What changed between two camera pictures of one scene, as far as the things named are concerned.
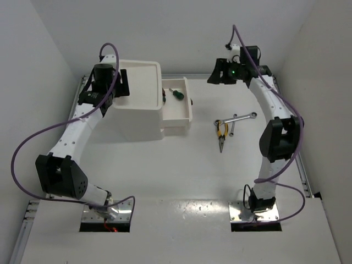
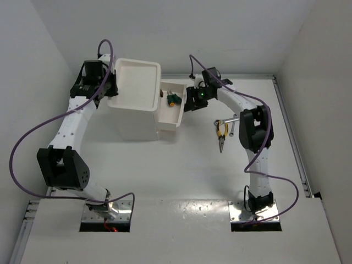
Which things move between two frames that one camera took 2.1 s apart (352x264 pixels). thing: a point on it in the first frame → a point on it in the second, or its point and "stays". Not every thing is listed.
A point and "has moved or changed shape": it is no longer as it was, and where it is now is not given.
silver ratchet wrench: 252,115 stays
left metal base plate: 125,207 stays
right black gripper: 221,66 → 191,104
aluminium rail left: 32,204 stays
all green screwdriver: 179,95 has moved or changed shape
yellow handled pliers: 221,138 stays
